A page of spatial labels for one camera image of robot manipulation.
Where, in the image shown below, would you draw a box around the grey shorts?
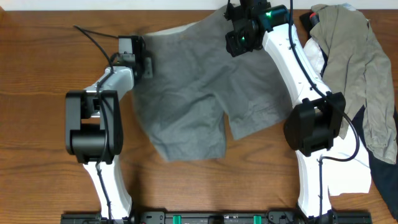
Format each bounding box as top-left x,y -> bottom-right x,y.
133,8 -> 292,161

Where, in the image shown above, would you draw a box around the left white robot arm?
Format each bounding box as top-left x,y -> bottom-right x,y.
62,35 -> 153,223

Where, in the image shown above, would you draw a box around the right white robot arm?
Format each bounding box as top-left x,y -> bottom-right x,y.
224,1 -> 345,223

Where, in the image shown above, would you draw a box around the olive khaki garment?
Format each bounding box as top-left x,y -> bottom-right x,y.
310,4 -> 397,164

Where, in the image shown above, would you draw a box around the white garment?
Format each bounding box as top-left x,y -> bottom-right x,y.
303,38 -> 371,196

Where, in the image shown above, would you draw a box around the dark navy garment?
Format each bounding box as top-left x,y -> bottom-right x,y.
300,10 -> 397,218

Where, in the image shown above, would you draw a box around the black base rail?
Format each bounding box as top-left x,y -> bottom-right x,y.
60,210 -> 373,224

